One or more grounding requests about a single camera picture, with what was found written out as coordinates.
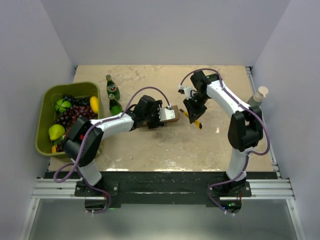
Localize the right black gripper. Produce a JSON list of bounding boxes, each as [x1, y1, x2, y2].
[[183, 92, 210, 124]]

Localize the yellow utility knife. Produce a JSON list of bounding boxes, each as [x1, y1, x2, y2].
[[179, 108, 203, 131]]

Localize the brown cardboard express box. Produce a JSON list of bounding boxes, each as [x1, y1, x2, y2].
[[139, 104, 181, 127]]

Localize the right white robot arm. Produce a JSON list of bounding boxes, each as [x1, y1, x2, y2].
[[178, 68, 267, 197]]

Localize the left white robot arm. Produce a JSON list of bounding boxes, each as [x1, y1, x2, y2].
[[61, 95, 166, 196]]

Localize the green glass bottle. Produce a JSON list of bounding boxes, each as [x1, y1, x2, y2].
[[105, 74, 121, 101], [108, 93, 123, 116]]

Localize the yellow lemon fruit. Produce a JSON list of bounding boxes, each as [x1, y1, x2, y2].
[[89, 96, 99, 114]]

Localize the beige cup bottle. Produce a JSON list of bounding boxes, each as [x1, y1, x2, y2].
[[247, 86, 269, 107]]

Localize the dark black grape bunch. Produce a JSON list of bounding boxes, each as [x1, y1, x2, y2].
[[62, 94, 90, 106]]

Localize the red purple grape bunch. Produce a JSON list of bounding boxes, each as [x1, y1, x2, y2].
[[54, 106, 98, 130]]

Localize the lower dark red grapes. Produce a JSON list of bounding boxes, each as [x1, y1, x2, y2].
[[55, 142, 63, 153]]

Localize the yellow green pear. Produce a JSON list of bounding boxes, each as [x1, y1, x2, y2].
[[48, 124, 66, 141]]

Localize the olive green plastic bin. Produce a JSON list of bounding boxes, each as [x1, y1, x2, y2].
[[35, 81, 104, 159]]

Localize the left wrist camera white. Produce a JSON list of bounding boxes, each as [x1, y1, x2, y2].
[[159, 107, 176, 123]]

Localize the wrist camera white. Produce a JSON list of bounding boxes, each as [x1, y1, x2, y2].
[[159, 107, 176, 123], [178, 85, 194, 99]]

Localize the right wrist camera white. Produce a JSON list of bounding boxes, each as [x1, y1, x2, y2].
[[178, 85, 194, 99]]

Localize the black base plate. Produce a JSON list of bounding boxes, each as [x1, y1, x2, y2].
[[44, 170, 252, 211]]

